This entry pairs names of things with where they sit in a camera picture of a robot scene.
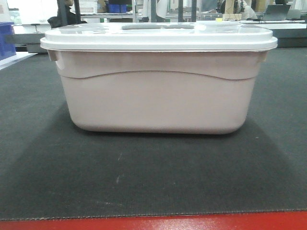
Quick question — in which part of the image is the white bin lid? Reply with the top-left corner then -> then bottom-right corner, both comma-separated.
40,21 -> 278,52

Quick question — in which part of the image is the person in white coat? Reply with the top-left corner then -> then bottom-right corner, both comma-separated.
142,0 -> 168,23

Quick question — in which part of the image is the white plastic storage bin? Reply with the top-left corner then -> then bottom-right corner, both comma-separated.
48,50 -> 267,134

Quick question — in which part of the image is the grey laptop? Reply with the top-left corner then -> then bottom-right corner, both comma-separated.
262,5 -> 290,21

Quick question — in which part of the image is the person in black clothing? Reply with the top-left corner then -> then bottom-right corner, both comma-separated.
47,0 -> 78,29

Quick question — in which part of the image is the blue plastic crate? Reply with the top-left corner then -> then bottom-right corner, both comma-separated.
0,22 -> 16,60

